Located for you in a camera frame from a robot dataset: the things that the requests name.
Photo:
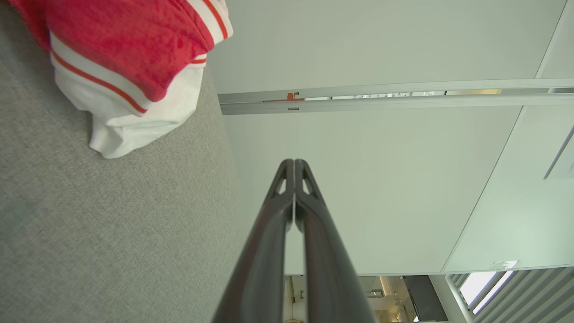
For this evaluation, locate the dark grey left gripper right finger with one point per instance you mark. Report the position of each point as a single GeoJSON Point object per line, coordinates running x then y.
{"type": "Point", "coordinates": [329, 269]}

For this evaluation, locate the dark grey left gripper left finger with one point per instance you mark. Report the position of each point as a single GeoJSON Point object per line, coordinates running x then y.
{"type": "Point", "coordinates": [264, 251]}

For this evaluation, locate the red and white t-shirt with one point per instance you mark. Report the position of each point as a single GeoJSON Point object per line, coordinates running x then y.
{"type": "Point", "coordinates": [134, 45]}

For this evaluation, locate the dark flat screen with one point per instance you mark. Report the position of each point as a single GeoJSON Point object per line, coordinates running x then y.
{"type": "Point", "coordinates": [423, 298]}

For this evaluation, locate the grey fabric sofa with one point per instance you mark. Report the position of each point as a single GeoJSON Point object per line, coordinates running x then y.
{"type": "Point", "coordinates": [89, 224]}

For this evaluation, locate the grey window blinds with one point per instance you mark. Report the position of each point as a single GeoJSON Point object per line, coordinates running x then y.
{"type": "Point", "coordinates": [529, 296]}

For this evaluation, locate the aluminium partition rail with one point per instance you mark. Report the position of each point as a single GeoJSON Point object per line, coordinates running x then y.
{"type": "Point", "coordinates": [403, 104]}

